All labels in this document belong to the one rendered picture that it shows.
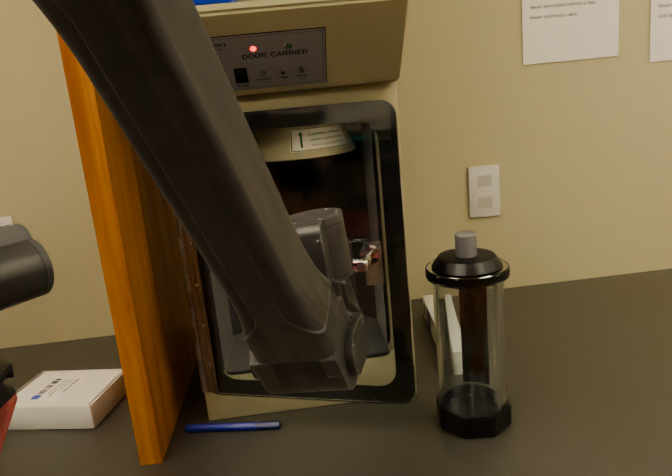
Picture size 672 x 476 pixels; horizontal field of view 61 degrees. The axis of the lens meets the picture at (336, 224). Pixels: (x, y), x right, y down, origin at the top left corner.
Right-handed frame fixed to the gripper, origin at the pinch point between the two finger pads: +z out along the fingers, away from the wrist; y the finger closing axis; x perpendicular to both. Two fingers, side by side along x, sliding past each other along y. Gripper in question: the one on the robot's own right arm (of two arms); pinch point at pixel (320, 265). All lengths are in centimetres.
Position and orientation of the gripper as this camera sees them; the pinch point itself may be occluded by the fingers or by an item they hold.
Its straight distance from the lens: 69.8
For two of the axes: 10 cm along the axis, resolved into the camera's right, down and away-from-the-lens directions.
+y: -1.0, -9.7, -2.1
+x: -9.9, 1.2, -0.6
